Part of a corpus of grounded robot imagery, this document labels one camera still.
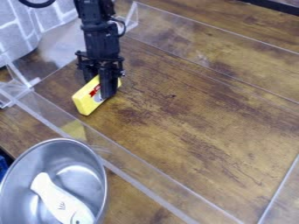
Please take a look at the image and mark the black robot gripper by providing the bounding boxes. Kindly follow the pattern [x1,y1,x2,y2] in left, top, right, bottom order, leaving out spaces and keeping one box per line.
[75,24,124,99]

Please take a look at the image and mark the yellow butter block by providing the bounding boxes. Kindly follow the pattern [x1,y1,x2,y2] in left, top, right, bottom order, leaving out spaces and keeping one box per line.
[71,74,123,116]

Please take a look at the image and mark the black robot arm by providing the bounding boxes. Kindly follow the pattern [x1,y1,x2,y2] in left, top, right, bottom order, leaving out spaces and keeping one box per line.
[73,0,127,99]

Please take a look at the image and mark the grey brick pattern cloth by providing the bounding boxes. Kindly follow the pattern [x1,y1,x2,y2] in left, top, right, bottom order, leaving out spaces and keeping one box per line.
[0,0,77,68]

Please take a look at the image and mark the clear acrylic barrier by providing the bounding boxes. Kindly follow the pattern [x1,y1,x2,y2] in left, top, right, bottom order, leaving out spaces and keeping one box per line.
[0,1,139,109]

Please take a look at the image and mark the silver metal bowl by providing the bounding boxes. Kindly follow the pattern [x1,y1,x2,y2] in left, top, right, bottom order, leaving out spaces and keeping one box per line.
[0,138,108,224]

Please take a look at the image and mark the blue object at edge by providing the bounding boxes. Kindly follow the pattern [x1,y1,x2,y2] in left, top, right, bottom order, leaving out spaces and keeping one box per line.
[0,155,8,182]

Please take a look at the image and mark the cream wooden fish toy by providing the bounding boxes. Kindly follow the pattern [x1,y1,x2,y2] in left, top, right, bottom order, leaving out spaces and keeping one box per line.
[31,172,95,224]

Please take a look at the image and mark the black cable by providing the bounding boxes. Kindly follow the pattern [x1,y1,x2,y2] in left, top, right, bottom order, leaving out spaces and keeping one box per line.
[108,17,128,39]

